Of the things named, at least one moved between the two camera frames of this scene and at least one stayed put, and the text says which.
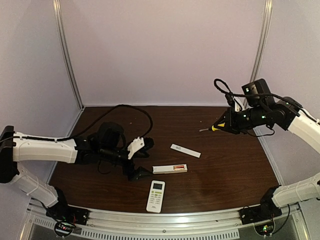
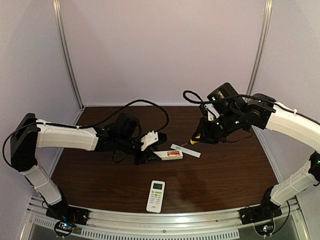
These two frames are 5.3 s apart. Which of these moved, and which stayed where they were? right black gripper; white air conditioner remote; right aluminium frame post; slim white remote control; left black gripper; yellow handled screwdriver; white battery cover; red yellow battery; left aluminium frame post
Moved: slim white remote control; red yellow battery; yellow handled screwdriver; left black gripper; right black gripper
Stayed: left aluminium frame post; white battery cover; right aluminium frame post; white air conditioner remote
